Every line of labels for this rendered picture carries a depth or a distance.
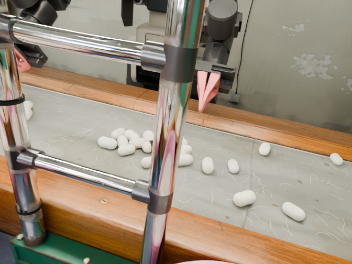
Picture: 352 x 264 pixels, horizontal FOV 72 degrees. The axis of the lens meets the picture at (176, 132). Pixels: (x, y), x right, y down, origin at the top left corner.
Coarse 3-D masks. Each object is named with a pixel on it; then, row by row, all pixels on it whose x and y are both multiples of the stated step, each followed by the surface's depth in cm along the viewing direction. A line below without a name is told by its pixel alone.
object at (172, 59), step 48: (0, 0) 18; (192, 0) 14; (0, 48) 19; (96, 48) 17; (144, 48) 16; (192, 48) 15; (0, 96) 20; (144, 192) 21; (48, 240) 30; (144, 240) 24
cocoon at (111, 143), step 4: (100, 140) 44; (104, 140) 44; (108, 140) 44; (112, 140) 44; (100, 144) 44; (104, 144) 44; (108, 144) 44; (112, 144) 44; (116, 144) 45; (108, 148) 44; (112, 148) 44
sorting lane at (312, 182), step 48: (48, 96) 62; (0, 144) 42; (48, 144) 44; (96, 144) 46; (192, 144) 51; (240, 144) 54; (192, 192) 38; (288, 192) 41; (336, 192) 43; (288, 240) 32; (336, 240) 33
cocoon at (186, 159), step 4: (180, 156) 42; (184, 156) 43; (188, 156) 43; (180, 160) 42; (184, 160) 42; (188, 160) 43; (192, 160) 43; (180, 164) 42; (184, 164) 43; (188, 164) 43
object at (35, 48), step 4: (20, 16) 48; (24, 16) 50; (28, 16) 49; (28, 20) 48; (32, 20) 49; (36, 20) 49; (16, 44) 48; (20, 44) 48; (24, 44) 46; (28, 44) 46; (32, 44) 46; (20, 48) 49; (24, 48) 49; (28, 48) 49; (32, 48) 48; (36, 48) 48; (36, 52) 49; (40, 52) 49; (40, 56) 49; (44, 56) 50; (44, 60) 50
